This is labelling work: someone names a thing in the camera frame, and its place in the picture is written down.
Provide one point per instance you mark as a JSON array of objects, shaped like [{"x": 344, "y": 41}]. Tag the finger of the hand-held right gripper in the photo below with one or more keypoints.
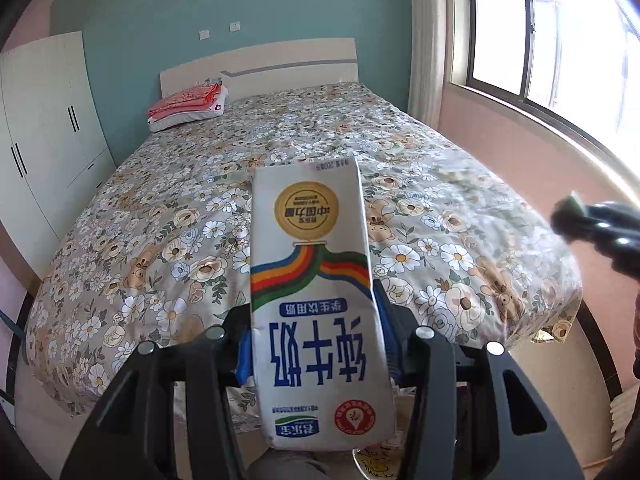
[{"x": 605, "y": 230}]

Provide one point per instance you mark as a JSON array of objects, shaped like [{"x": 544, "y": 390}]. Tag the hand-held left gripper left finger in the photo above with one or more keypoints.
[{"x": 244, "y": 360}]

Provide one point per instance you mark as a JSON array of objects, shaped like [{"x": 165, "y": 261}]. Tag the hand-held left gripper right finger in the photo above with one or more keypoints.
[{"x": 400, "y": 355}]

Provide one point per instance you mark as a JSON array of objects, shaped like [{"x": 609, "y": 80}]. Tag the dark green cube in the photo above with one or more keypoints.
[{"x": 571, "y": 203}]

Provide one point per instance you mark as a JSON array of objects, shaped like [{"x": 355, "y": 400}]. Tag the white milk carton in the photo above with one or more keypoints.
[{"x": 315, "y": 285}]

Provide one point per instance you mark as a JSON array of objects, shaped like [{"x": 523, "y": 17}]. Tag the floral blanket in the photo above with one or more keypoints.
[{"x": 175, "y": 220}]

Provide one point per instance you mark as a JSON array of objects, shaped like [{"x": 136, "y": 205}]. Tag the white ribbed object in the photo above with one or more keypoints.
[{"x": 621, "y": 415}]

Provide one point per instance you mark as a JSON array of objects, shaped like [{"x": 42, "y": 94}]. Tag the window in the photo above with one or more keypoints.
[{"x": 540, "y": 40}]

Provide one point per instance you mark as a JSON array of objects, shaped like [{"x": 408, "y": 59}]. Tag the white pillow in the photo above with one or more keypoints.
[{"x": 192, "y": 112}]

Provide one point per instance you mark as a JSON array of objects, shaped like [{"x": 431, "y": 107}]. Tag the beige curtain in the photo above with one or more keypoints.
[{"x": 427, "y": 45}]

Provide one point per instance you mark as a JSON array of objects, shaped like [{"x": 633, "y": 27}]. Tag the folded red cloth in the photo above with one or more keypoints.
[{"x": 185, "y": 97}]

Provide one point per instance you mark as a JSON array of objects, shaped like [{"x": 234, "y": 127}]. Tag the white wardrobe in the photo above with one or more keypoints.
[{"x": 45, "y": 150}]

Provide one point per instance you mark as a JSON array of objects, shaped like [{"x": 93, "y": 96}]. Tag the beige wooden bed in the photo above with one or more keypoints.
[{"x": 280, "y": 65}]

